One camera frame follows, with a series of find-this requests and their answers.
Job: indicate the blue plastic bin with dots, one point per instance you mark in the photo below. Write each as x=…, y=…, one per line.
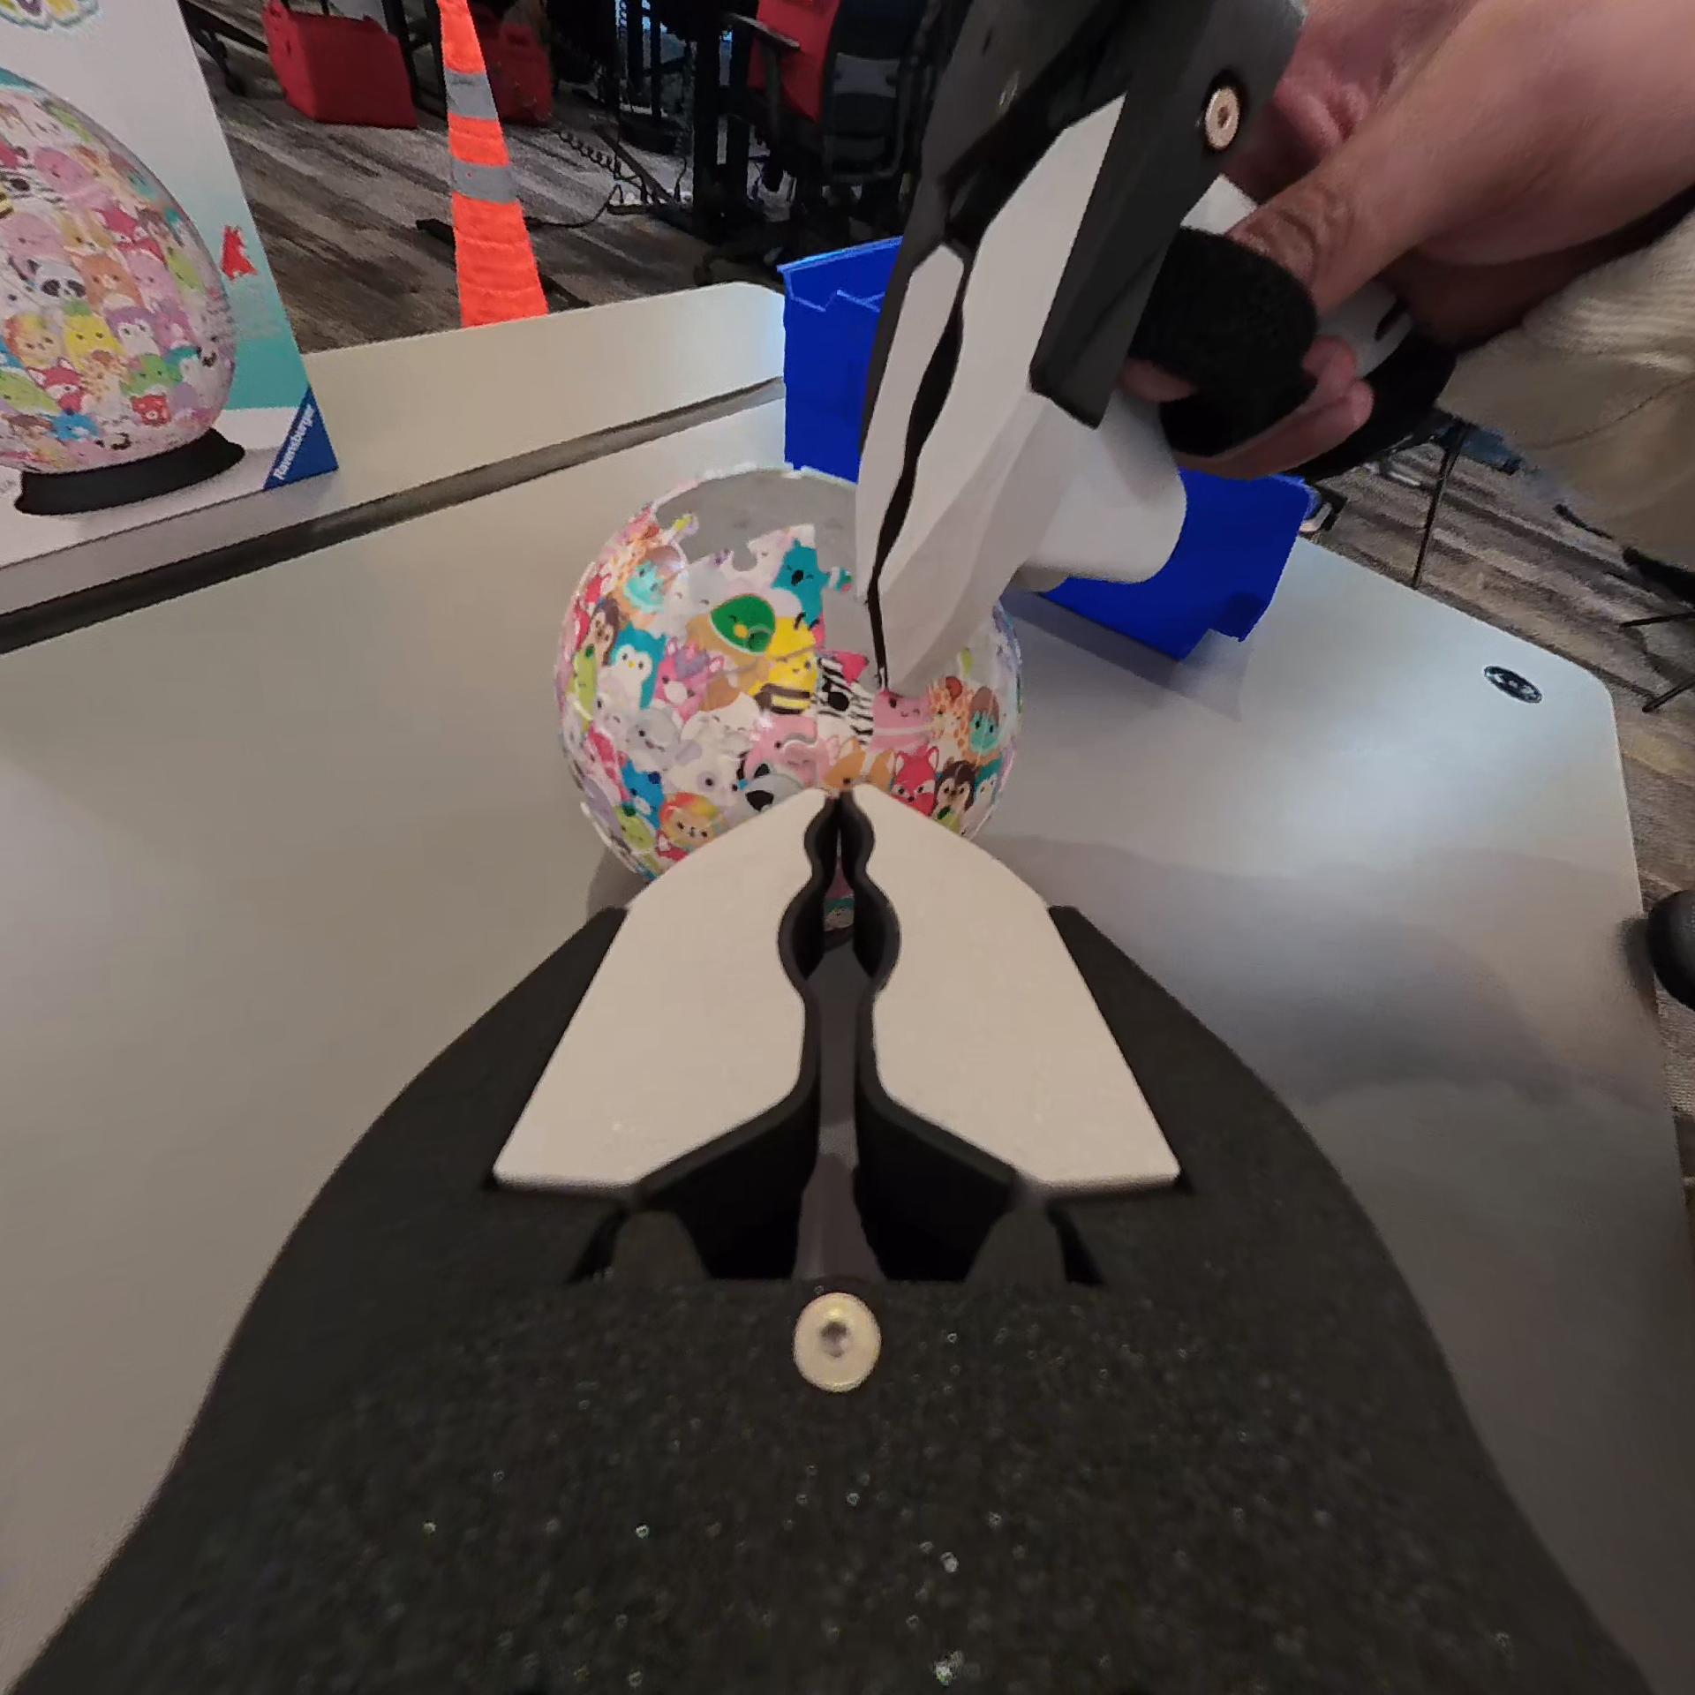
x=1220, y=570

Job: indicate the red office chair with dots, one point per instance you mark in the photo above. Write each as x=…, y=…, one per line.
x=807, y=66

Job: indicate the red container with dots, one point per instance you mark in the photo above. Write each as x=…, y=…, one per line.
x=520, y=73
x=338, y=66

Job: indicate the orange traffic cone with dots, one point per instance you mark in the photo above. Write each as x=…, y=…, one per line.
x=491, y=198

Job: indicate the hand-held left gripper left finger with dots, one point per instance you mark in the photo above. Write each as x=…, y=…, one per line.
x=663, y=1046

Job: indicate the person's right hand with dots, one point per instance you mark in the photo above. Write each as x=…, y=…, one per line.
x=1484, y=131

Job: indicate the printed puzzle box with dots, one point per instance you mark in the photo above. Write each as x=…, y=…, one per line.
x=120, y=290

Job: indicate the black table grommet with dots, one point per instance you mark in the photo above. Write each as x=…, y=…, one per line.
x=1512, y=684

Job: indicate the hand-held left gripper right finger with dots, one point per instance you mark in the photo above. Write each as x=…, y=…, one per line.
x=1008, y=1046

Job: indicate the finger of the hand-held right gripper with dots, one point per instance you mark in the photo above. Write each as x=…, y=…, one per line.
x=906, y=358
x=1008, y=371

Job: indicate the colourful puzzle ball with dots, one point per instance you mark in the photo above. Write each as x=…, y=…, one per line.
x=716, y=689

